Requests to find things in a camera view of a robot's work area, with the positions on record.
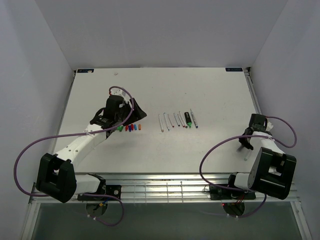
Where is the dark blue capped pen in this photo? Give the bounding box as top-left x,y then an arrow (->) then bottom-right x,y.
173,112 -> 181,127

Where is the aluminium front rail frame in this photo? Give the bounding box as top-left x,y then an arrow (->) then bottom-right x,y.
29,173 -> 300,204

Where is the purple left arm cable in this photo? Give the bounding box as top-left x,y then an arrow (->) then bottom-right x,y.
13,86 -> 135,227

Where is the green capped white pen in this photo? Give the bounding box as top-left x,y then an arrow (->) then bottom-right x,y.
179,111 -> 188,129

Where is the blue capped white pen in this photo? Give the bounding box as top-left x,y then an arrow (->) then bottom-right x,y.
163,112 -> 170,131

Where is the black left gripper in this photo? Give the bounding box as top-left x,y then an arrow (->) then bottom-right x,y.
115,98 -> 147,127

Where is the aluminium right side rail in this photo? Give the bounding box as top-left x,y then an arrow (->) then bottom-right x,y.
244,66 -> 313,240

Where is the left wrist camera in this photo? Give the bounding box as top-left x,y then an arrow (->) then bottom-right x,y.
109,88 -> 127,99

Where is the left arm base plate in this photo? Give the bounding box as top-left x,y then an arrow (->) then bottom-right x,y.
77,184 -> 122,202

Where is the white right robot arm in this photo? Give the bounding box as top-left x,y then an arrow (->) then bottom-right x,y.
225,113 -> 297,200

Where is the blue corner label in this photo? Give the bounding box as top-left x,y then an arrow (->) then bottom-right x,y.
225,67 -> 243,72
76,68 -> 94,73

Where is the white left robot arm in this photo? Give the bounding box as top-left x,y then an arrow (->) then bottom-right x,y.
35,95 -> 147,203

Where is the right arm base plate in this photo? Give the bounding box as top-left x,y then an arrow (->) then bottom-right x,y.
202,184 -> 256,201

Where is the left blue corner label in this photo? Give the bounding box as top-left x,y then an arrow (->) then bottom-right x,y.
76,68 -> 94,73

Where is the right blue corner label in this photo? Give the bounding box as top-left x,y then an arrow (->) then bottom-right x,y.
225,67 -> 243,72

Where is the green black highlighter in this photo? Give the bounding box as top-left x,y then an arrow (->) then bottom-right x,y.
184,111 -> 192,128

